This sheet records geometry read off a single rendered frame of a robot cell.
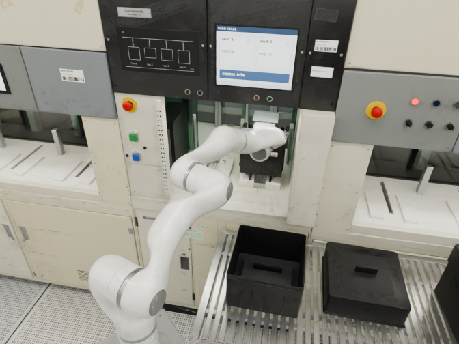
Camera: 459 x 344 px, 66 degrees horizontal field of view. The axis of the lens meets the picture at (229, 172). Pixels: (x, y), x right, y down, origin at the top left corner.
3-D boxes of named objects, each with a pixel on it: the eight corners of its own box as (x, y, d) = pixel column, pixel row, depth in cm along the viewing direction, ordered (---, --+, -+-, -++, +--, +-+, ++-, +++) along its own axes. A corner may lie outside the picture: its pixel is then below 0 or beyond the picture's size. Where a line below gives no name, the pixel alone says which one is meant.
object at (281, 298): (238, 252, 158) (240, 223, 149) (301, 263, 154) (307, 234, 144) (225, 305, 136) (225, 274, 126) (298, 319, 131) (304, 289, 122)
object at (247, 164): (235, 178, 183) (237, 124, 164) (242, 156, 199) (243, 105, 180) (283, 183, 179) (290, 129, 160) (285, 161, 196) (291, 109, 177)
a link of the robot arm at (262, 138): (258, 116, 125) (283, 125, 153) (220, 134, 132) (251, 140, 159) (266, 139, 124) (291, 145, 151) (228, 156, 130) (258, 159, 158)
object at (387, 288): (322, 313, 133) (328, 291, 126) (322, 256, 158) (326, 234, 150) (406, 328, 129) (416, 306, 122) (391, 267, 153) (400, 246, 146)
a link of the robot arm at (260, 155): (267, 126, 154) (249, 135, 158) (265, 140, 143) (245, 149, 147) (276, 142, 158) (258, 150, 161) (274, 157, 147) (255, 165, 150)
